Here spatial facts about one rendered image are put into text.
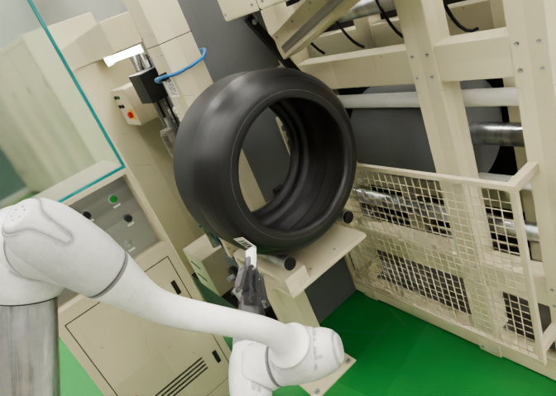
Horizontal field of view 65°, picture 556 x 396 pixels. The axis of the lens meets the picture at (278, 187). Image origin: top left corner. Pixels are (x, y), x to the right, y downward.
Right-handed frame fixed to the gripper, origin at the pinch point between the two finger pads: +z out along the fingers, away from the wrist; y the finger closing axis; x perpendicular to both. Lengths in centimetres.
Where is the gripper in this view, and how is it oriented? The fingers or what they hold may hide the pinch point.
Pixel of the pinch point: (251, 259)
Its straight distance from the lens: 130.1
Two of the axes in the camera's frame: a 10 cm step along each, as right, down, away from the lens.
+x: 7.3, -4.8, -4.8
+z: -0.4, -7.3, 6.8
